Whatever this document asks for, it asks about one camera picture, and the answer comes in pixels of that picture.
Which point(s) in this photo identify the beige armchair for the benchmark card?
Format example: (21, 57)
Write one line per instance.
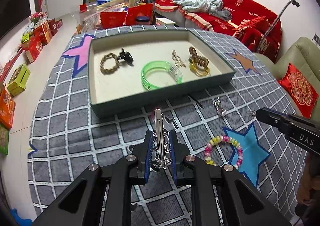
(295, 53)

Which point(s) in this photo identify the metal pole stand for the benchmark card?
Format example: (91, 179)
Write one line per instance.
(277, 19)

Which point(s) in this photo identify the sofa with red cover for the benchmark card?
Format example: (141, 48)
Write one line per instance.
(245, 18)

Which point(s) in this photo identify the silver earring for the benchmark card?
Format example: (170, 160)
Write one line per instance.
(252, 113)
(220, 109)

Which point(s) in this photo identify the green translucent bangle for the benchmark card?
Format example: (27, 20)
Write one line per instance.
(146, 80)

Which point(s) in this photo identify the black hairpin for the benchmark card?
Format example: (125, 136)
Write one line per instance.
(197, 102)

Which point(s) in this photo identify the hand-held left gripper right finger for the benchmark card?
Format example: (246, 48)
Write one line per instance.
(173, 158)

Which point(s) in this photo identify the green gift boxes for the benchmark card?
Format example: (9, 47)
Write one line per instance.
(18, 79)

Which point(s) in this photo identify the red gold patterned cushion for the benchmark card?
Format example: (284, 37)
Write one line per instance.
(300, 88)

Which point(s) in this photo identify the green gift bag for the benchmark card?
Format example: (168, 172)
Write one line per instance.
(3, 139)

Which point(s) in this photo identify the pink flower bouquet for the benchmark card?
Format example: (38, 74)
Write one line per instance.
(37, 17)

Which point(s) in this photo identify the orange gift bag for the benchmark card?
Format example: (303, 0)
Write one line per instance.
(6, 109)

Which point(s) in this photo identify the silver spiked hair clip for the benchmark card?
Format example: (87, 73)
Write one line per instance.
(158, 125)

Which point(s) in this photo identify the black hair claw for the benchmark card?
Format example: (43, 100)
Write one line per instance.
(125, 55)

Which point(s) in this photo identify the blue lidded jar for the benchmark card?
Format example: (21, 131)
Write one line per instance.
(142, 20)

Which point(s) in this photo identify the light blue crumpled clothes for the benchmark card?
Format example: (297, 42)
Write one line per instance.
(200, 3)

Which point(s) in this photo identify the red gift box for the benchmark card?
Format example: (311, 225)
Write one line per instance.
(33, 49)

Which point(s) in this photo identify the red paper bag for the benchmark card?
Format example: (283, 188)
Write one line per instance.
(140, 13)
(112, 20)

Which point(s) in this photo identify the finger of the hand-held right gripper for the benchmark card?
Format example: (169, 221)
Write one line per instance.
(272, 118)

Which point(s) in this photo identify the grey checked star blanket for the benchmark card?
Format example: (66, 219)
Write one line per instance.
(75, 140)

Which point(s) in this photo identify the gold hair clips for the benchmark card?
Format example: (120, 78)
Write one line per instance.
(178, 59)

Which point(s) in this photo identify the grey shallow box tray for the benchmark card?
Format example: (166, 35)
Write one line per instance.
(120, 85)

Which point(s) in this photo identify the person's right forearm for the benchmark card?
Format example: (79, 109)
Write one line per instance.
(310, 183)

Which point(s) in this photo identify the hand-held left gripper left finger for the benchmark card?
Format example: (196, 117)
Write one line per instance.
(148, 158)

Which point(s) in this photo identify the blue plastic stool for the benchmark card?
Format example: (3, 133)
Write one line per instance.
(21, 219)

